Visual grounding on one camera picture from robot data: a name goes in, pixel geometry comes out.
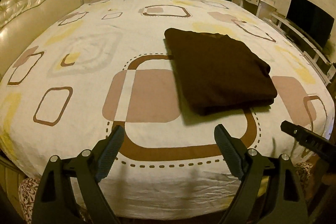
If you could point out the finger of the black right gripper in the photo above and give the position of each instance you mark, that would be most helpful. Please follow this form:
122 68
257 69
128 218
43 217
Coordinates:
308 139

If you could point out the dark brown plaid sweater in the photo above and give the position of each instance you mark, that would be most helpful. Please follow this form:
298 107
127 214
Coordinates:
218 73

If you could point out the white dressing table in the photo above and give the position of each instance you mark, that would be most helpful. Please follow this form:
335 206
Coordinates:
260 8

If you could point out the patterned floor rug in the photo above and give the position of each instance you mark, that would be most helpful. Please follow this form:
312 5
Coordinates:
27 193

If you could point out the white tv stand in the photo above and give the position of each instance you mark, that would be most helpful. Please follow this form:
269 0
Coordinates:
307 46

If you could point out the black flat television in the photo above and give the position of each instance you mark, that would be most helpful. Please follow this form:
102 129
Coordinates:
316 23

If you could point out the cream tufted leather headboard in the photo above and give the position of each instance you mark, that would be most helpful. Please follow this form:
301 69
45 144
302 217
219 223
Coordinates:
22 21

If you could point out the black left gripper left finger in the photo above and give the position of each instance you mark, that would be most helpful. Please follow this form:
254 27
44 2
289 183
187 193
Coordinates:
55 200

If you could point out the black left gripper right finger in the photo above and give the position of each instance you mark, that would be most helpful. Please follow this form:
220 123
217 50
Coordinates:
269 190

